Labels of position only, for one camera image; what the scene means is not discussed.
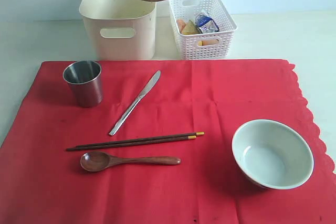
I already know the white perforated plastic basket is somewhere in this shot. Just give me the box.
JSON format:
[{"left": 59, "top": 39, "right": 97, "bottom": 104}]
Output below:
[{"left": 169, "top": 0, "right": 237, "bottom": 60}]

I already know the pale green ceramic bowl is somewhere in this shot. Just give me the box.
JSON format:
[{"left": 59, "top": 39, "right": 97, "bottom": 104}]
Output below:
[{"left": 232, "top": 119, "right": 314, "bottom": 190}]

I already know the red tablecloth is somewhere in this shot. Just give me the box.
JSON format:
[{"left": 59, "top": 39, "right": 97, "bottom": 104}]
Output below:
[{"left": 0, "top": 59, "right": 336, "bottom": 224}]

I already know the stainless steel table knife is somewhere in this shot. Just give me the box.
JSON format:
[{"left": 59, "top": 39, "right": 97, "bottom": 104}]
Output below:
[{"left": 109, "top": 70, "right": 161, "bottom": 136}]

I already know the orange fried chicken piece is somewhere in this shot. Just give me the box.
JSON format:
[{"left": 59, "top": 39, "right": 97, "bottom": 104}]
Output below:
[{"left": 176, "top": 19, "right": 186, "bottom": 33}]

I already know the yellow cheese wedge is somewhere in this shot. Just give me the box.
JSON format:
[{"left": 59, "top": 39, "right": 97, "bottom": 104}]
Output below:
[{"left": 181, "top": 20, "right": 199, "bottom": 35}]

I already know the dark wooden spoon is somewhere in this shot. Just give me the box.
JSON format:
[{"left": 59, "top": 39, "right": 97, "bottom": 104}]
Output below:
[{"left": 80, "top": 152, "right": 181, "bottom": 172}]

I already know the cream plastic storage bin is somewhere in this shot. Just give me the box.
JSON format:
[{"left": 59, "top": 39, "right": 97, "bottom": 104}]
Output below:
[{"left": 79, "top": 0, "right": 156, "bottom": 60}]

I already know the stainless steel cup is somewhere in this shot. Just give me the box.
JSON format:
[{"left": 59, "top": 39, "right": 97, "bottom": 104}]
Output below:
[{"left": 62, "top": 60, "right": 103, "bottom": 108}]

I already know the blue white milk carton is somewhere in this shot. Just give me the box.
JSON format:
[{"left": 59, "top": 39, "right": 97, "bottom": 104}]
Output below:
[{"left": 195, "top": 10, "right": 219, "bottom": 34}]

